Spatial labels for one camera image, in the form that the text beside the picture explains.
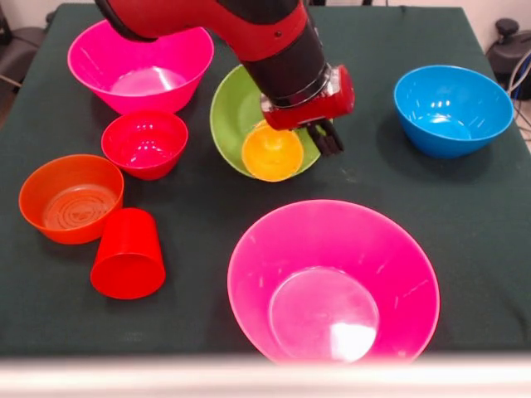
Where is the small crimson bowl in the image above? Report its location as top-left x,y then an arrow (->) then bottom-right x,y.
100,109 -> 190,182

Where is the orange bowl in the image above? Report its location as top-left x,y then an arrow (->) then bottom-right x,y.
18,153 -> 125,245

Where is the red cup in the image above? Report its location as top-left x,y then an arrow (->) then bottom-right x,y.
90,206 -> 167,300

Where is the yellow cup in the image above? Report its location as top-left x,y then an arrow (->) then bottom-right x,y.
241,119 -> 304,183

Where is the dark green table cloth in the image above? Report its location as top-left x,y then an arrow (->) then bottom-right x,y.
0,4 -> 531,357

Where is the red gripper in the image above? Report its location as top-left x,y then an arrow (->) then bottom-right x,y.
261,64 -> 357,158

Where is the blue bowl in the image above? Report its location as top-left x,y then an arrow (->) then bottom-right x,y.
393,65 -> 515,160

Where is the large pink bowl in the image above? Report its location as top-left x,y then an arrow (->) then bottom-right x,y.
66,18 -> 216,115
227,199 -> 441,366

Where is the tangle of cables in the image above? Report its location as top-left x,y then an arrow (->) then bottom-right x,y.
504,49 -> 531,142

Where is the green bowl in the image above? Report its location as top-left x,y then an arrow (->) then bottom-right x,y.
209,64 -> 323,175

